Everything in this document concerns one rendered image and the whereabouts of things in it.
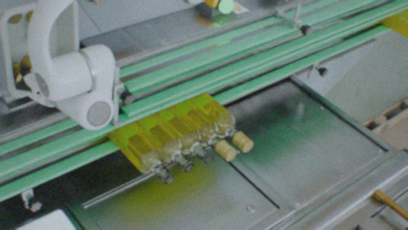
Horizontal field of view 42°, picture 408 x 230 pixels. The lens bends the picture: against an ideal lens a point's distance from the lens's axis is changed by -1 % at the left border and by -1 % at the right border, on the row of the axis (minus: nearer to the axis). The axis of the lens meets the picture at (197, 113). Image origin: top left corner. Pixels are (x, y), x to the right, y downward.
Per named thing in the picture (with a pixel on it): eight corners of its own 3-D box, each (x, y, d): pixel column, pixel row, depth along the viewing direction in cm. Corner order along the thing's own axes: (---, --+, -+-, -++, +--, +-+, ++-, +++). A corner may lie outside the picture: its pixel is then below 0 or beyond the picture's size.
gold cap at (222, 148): (213, 153, 132) (225, 164, 130) (215, 143, 130) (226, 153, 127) (224, 147, 134) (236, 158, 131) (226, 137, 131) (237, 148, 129)
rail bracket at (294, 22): (269, 15, 157) (302, 37, 149) (275, -7, 152) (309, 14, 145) (278, 12, 159) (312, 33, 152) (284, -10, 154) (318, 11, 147)
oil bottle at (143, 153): (98, 127, 136) (146, 180, 124) (98, 110, 132) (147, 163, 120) (117, 120, 139) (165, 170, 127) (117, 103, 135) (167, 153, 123)
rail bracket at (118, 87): (95, 108, 130) (122, 138, 123) (94, 52, 119) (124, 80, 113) (105, 105, 132) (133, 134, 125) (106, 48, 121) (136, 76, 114)
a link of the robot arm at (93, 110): (71, 62, 89) (119, 46, 94) (44, 46, 97) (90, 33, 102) (85, 139, 97) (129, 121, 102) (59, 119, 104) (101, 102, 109)
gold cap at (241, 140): (229, 138, 133) (242, 148, 131) (240, 129, 134) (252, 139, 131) (233, 144, 136) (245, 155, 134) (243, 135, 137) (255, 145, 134)
